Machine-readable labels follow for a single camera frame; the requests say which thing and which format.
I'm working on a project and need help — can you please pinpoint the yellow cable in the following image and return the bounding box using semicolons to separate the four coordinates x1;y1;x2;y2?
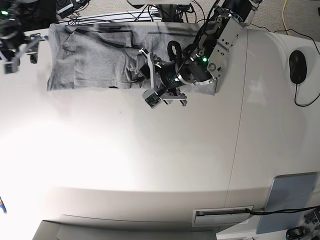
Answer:
281;0;293;36

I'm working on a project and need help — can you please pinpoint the black mouse cable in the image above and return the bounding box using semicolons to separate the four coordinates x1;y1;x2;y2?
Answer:
293;37;320;108

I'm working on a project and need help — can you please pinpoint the black computer mouse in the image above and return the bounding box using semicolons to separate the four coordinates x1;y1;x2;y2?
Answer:
289;50;308;85

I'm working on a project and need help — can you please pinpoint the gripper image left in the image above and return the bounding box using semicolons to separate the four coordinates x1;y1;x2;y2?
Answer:
0;30;48;74

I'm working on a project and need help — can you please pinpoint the black power adapter box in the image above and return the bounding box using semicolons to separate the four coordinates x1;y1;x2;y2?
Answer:
56;0;75;19

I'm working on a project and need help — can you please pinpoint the blue orange pen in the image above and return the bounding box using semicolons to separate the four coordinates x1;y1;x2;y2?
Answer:
0;197;7;214

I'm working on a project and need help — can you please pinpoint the black device bottom right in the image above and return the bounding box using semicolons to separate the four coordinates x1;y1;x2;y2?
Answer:
285;226;309;240

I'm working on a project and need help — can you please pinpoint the white cable grommet tray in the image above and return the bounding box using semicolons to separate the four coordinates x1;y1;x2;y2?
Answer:
191;205;254;228

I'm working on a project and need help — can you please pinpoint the grey laptop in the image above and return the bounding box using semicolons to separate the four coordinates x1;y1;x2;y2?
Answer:
256;172;318;235

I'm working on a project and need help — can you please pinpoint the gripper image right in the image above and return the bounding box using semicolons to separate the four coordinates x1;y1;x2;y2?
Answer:
138;47;188;109

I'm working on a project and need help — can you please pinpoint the grey T-shirt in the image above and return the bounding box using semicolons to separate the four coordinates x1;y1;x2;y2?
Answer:
46;21;221;96

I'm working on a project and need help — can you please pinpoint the black power cable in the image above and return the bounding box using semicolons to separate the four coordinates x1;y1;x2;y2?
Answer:
246;205;320;216

